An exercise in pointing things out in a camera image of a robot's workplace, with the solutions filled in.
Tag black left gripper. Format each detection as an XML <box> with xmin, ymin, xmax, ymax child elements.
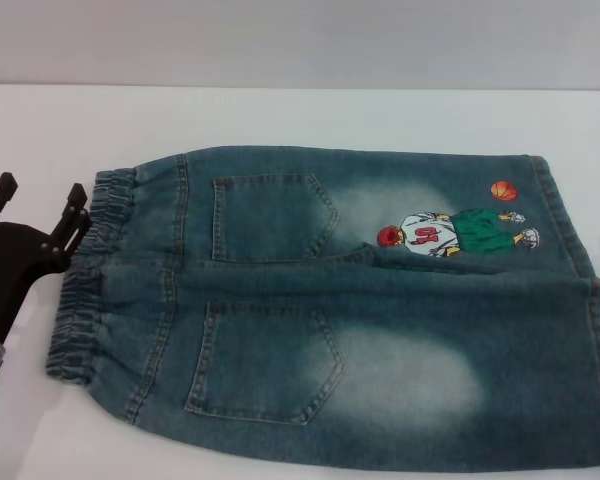
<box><xmin>0</xmin><ymin>171</ymin><xmax>92</xmax><ymax>347</ymax></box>

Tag blue denim shorts with cartoon print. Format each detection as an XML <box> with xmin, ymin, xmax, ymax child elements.
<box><xmin>44</xmin><ymin>144</ymin><xmax>600</xmax><ymax>480</ymax></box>

